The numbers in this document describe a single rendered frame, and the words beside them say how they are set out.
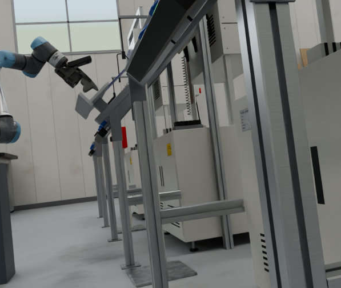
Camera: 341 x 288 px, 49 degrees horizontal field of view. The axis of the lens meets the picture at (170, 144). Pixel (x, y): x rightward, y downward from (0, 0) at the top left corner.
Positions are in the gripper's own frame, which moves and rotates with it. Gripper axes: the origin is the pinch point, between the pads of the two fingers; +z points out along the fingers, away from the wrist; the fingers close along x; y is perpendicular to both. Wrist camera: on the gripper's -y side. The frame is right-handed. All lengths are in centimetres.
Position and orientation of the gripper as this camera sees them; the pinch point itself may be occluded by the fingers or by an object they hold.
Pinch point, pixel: (96, 87)
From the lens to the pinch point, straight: 185.7
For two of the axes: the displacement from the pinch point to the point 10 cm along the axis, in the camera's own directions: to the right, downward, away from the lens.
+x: 2.6, -1.0, -9.6
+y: -6.1, 7.6, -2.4
